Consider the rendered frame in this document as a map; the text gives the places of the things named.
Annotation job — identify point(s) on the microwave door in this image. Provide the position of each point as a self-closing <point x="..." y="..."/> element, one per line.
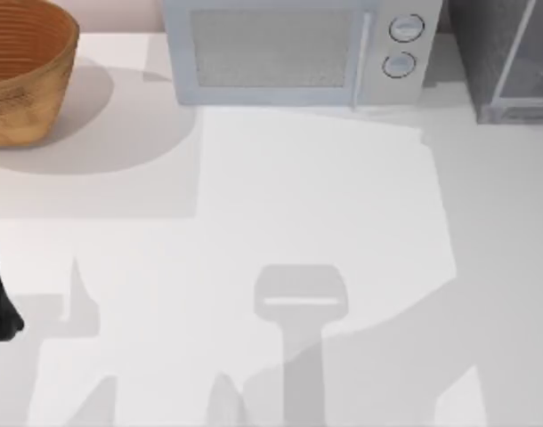
<point x="267" y="49"/>

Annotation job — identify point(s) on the pale microwave oven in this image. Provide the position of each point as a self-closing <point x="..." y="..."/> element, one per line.
<point x="414" y="93"/>

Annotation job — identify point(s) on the microwave knob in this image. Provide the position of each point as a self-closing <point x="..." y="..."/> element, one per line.
<point x="399" y="65"/>
<point x="406" y="26"/>

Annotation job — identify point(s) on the brown woven basket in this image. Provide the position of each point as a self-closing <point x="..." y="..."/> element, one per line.
<point x="31" y="89"/>

